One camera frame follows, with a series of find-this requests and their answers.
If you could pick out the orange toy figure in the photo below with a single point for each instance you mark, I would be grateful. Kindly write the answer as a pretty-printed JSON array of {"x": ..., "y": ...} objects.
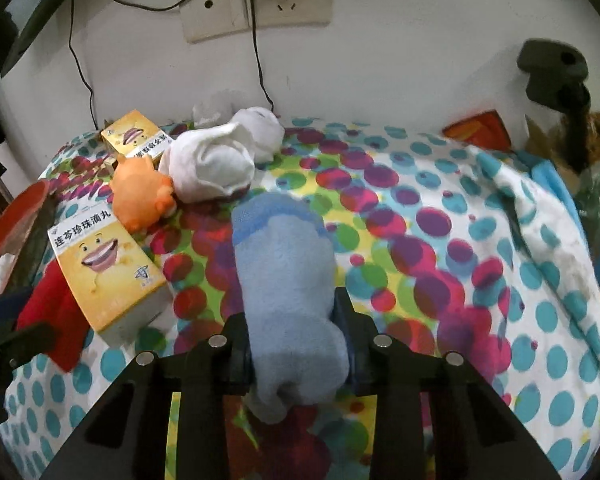
[{"x": 140, "y": 195}]

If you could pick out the large yellow medicine box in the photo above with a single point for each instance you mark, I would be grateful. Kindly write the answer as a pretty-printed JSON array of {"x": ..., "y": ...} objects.
[{"x": 105, "y": 270}]

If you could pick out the white wall socket plate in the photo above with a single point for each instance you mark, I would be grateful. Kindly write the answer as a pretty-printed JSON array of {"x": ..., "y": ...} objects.
[
  {"x": 295, "y": 5},
  {"x": 212, "y": 12}
]

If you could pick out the large white sock roll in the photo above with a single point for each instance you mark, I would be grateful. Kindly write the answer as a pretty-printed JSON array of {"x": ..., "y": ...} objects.
[{"x": 205, "y": 165}]

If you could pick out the black television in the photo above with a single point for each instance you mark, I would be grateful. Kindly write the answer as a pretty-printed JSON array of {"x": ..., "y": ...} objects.
[{"x": 25, "y": 5}]

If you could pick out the red packet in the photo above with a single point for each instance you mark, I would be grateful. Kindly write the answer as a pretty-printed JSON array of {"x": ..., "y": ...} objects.
[{"x": 477, "y": 131}]

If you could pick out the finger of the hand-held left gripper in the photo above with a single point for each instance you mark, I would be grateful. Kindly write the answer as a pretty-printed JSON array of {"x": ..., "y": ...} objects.
[
  {"x": 20, "y": 340},
  {"x": 5, "y": 306}
]

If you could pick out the polka dot cloth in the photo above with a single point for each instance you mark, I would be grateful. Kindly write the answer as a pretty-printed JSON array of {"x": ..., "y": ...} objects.
[{"x": 430, "y": 270}]

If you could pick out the small white sock roll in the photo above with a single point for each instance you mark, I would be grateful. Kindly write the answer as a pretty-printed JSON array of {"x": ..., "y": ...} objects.
[{"x": 262, "y": 130}]

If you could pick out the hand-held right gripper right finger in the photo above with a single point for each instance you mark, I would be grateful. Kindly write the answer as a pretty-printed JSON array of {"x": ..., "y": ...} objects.
[{"x": 355, "y": 360}]

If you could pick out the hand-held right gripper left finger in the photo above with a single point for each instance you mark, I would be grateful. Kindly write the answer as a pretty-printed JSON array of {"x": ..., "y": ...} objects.
[{"x": 237, "y": 360}]

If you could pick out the round red tray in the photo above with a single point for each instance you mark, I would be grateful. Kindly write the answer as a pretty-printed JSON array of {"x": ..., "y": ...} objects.
[{"x": 15, "y": 220}]

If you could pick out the small yellow medicine box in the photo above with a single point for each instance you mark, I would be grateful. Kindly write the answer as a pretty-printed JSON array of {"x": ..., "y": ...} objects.
[{"x": 135, "y": 135}]

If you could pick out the red sock roll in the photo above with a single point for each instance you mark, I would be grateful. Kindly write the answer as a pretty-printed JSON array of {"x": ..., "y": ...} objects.
[{"x": 50, "y": 315}]

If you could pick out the light blue sock roll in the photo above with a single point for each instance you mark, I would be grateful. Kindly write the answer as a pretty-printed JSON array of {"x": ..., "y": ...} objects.
[{"x": 285, "y": 290}]

